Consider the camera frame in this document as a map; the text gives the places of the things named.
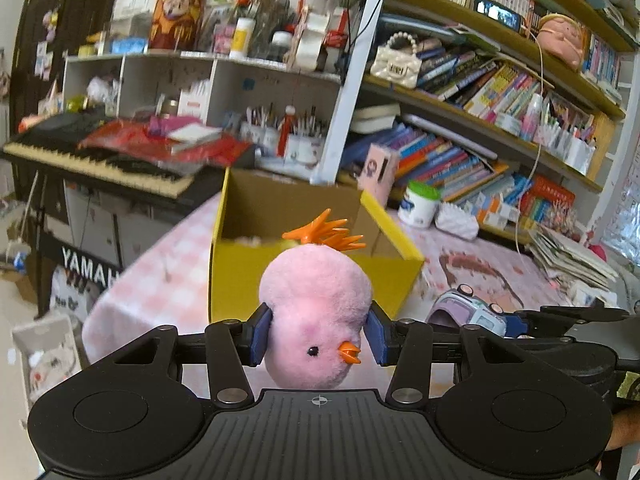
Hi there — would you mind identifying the pink purple pouch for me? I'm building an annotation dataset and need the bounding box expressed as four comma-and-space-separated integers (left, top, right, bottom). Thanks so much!
147, 114, 202, 137

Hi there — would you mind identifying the white notebook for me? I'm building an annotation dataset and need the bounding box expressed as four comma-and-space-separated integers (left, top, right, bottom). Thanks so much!
166, 124, 224, 154

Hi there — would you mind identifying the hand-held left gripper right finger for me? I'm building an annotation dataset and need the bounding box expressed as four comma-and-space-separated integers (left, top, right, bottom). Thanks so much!
364, 301, 533, 407

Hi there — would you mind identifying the pink chick plush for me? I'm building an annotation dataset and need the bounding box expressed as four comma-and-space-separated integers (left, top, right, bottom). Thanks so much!
258, 208, 374, 391

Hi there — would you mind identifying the pink pig plush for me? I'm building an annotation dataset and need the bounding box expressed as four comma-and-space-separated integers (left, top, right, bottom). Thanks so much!
537, 12, 587, 71

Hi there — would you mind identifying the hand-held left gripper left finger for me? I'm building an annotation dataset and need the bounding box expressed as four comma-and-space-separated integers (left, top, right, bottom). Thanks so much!
112, 304, 274, 407

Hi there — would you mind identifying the white box red label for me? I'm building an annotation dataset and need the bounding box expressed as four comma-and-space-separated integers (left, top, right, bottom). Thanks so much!
178, 90, 211, 119

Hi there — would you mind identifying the purple white toy car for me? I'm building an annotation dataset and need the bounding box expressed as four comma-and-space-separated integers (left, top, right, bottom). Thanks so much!
425, 284, 509, 337

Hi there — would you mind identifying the white crate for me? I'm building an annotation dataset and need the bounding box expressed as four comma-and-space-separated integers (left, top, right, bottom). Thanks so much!
12, 312, 84, 407

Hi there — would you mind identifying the row of colourful books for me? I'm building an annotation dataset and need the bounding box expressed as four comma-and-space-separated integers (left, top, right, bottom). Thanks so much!
414, 39, 543, 127

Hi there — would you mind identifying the white cable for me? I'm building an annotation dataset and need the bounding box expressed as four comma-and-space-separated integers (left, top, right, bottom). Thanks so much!
514, 34, 547, 257

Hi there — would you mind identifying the stack of thick books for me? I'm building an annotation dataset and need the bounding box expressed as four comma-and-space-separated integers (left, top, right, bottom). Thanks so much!
350, 103, 404, 134

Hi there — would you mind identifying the white pen cup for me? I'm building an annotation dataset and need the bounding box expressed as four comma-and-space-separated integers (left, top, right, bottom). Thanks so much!
285, 110, 327, 164
239, 104, 281, 147

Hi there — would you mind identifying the wooden bookshelf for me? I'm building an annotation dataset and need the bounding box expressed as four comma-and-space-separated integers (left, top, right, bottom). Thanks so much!
334, 0, 640, 247

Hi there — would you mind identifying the long row of blue books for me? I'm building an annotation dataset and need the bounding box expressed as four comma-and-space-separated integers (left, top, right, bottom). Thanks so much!
344, 121, 577, 232

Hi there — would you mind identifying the pink cartoon print box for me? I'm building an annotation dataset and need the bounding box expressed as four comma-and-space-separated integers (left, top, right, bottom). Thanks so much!
357, 143, 401, 209

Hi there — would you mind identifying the white handbag pearl handle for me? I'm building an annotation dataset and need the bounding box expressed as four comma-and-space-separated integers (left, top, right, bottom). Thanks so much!
371, 31, 424, 90

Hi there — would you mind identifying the white bottle yellow label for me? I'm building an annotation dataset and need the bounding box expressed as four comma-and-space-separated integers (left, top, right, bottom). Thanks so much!
229, 17, 256, 60

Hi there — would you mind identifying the yellow cardboard box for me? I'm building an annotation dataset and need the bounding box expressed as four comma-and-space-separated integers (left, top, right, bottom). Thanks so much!
209, 167, 426, 325

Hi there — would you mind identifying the person's right forearm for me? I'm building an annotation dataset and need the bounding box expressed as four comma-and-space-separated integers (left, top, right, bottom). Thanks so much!
604, 400, 640, 463

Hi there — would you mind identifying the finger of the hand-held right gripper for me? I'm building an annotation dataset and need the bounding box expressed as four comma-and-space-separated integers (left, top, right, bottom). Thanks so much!
540, 305, 630, 322
504, 311, 577, 342

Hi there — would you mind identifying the red white doll ornament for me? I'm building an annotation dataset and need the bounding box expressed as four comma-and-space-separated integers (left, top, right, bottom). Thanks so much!
277, 104, 299, 159

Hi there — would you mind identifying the white shelf unit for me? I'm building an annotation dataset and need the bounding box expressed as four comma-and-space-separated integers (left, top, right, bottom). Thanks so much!
62, 52, 347, 172

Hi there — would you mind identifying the black photo frame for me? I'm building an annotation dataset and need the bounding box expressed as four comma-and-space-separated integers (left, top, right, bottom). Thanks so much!
472, 0, 522, 31

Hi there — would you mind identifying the black electronic keyboard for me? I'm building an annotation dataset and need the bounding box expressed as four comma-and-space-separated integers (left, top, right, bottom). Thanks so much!
2, 112, 257, 202

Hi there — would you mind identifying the dark brown board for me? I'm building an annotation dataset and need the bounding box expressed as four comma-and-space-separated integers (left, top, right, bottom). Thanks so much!
10, 0, 127, 128

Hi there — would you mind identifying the fortune god figurine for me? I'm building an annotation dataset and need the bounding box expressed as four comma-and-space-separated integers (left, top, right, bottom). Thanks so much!
149, 0, 209, 53

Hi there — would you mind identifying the white plush toy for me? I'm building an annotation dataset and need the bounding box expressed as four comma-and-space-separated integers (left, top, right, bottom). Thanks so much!
87, 75, 121, 106

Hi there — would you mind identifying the keyboard stand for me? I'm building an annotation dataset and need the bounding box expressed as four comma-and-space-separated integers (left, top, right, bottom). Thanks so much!
29, 170, 127, 320

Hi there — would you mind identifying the red fabric pile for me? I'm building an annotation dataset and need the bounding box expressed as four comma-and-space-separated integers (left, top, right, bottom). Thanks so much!
77, 120, 252, 167

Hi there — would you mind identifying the white canister green lid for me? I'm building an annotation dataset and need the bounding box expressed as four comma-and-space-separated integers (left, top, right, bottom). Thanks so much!
398, 181, 442, 229

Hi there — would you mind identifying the dark jar white lid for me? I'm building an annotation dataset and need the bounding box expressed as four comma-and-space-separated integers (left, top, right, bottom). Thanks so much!
267, 31, 294, 64

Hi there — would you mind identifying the blue box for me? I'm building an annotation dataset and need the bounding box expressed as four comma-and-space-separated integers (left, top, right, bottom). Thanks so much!
109, 37, 149, 55

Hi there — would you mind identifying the stack of magazines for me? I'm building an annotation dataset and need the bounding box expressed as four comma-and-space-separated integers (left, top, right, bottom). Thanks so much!
526, 224, 622, 307

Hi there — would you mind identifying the white roll holder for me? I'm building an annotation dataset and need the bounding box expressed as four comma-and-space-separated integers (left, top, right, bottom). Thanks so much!
287, 5, 332, 72

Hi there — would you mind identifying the white desk organizer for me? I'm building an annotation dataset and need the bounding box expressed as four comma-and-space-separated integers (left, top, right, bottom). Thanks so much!
531, 94, 599, 177

